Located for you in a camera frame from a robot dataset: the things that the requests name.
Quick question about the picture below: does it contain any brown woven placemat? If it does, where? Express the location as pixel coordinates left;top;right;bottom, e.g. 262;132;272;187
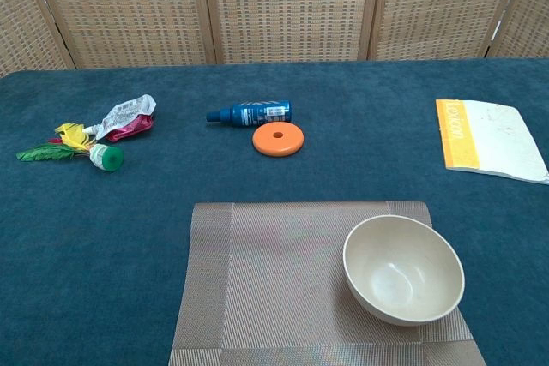
168;201;487;366

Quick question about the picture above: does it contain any white round bowl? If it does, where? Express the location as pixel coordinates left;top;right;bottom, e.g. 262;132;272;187
342;215;466;327

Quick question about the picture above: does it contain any yellow white booklet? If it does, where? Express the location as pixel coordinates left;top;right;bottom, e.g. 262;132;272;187
435;99;549;187

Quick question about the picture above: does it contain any orange disc with hole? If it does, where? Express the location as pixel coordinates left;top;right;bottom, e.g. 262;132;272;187
251;122;305;158

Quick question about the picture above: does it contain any blue spray bottle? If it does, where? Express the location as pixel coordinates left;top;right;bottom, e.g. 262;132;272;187
206;100;293;129

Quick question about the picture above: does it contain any woven bamboo folding screen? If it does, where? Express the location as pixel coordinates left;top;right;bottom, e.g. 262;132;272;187
0;0;549;72

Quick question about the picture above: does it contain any silver and pink pouch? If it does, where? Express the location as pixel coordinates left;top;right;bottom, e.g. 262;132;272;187
82;93;157;143

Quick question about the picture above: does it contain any feather shuttlecock with green base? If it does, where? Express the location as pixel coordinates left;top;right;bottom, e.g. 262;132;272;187
15;122;125;173

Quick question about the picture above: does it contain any blue carpet table cover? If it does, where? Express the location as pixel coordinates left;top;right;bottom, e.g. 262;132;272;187
0;57;549;366

